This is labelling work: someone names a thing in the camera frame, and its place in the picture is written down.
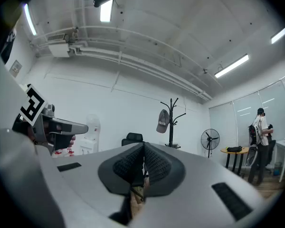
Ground black metal coat rack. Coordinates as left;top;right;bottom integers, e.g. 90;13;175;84
160;98;187;149

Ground grey baseball cap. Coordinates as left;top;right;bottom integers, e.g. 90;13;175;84
156;109;171;134

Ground long ceiling lamp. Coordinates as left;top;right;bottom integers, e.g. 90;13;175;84
214;53;249;78
23;3;38;36
99;0;117;23
270;26;285;44

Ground person's left hand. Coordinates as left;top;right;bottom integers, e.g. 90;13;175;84
54;133;76;151

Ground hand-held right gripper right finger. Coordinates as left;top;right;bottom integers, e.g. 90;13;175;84
130;142;269;228

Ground white ceiling air conditioner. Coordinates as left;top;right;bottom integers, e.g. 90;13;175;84
48;33;71;58

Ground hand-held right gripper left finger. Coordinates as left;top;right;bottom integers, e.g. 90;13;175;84
52;142;145;221

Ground white window blinds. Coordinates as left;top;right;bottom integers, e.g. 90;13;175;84
208;72;285;156

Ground pile of clear water jugs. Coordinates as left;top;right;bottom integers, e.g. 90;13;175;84
51;148;76;158

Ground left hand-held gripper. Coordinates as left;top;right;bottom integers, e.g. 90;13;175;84
11;84;89;155

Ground black standing fan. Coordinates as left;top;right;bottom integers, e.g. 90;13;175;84
200;128;221;159

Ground grey round device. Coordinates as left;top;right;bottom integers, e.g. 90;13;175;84
246;145;259;167

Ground teal waste bin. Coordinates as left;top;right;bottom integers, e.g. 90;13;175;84
273;161;283;176

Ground person's black top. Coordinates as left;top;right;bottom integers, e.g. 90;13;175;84
0;25;17;65

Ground grey wall panel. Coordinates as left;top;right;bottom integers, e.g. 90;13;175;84
9;59;23;78

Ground black mesh office chair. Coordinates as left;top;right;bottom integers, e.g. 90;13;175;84
121;132;144;147

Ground white ceiling pipes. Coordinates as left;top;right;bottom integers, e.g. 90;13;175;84
32;25;213;102

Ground round wooden side table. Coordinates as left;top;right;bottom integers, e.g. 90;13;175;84
220;146;249;175

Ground white water dispenser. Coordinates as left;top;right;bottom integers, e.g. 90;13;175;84
79;138;99;155

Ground large clear dispenser bottle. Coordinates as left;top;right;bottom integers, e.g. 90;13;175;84
86;114;101;141

